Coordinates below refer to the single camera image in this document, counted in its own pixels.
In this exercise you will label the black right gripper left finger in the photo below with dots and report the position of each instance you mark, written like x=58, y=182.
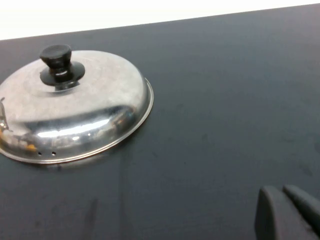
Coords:
x=275, y=217

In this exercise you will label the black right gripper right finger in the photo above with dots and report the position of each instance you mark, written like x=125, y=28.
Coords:
x=305, y=202

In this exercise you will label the steel lid with black knob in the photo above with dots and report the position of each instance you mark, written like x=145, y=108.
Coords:
x=82, y=110

